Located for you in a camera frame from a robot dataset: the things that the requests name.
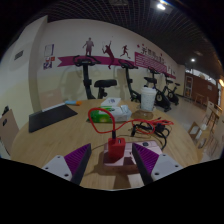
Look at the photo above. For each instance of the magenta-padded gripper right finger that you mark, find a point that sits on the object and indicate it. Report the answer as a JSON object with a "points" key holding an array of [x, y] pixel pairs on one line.
{"points": [[146, 159]]}

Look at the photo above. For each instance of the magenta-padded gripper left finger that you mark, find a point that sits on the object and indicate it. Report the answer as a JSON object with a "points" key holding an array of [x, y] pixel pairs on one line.
{"points": [[77, 159]]}

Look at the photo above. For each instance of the red charger block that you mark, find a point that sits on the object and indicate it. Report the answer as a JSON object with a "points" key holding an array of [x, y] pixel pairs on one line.
{"points": [[116, 149]]}

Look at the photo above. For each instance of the pink power strip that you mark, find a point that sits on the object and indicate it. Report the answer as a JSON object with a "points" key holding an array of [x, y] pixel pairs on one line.
{"points": [[128, 160]]}

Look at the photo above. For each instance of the brown round coaster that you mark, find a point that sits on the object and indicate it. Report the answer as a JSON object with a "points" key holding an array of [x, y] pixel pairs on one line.
{"points": [[141, 115]]}

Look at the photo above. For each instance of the black mouse pad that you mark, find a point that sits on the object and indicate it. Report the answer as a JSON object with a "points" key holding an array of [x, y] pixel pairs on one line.
{"points": [[50, 117]]}

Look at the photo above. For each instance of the green wet wipes pack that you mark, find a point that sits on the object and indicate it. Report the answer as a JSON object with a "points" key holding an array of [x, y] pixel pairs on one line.
{"points": [[106, 116]]}

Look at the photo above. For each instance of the low wooden stool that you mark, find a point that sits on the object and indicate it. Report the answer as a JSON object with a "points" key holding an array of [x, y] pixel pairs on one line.
{"points": [[196, 133]]}

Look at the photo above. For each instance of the orange and blue marker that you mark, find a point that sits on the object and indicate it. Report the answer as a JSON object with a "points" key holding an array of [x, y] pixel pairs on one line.
{"points": [[74, 102]]}

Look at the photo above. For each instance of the white flat box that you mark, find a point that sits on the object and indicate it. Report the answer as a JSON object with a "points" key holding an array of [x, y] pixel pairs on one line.
{"points": [[110, 101]]}

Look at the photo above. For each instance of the group of wooden chairs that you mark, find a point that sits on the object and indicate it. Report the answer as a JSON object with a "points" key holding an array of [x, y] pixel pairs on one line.
{"points": [[213, 126]]}

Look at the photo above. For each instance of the ceiling lights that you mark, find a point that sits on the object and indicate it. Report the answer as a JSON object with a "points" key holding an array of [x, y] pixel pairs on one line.
{"points": [[161, 6]]}

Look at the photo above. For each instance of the magenta wall decal banner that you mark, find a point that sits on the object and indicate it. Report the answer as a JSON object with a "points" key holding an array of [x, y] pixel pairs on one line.
{"points": [[150, 61]]}

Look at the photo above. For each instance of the wall posters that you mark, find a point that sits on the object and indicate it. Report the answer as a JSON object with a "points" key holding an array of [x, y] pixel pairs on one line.
{"points": [[48, 56]]}

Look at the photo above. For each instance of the grey wall vent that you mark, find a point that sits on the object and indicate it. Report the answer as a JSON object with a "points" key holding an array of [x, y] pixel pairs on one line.
{"points": [[18, 55]]}

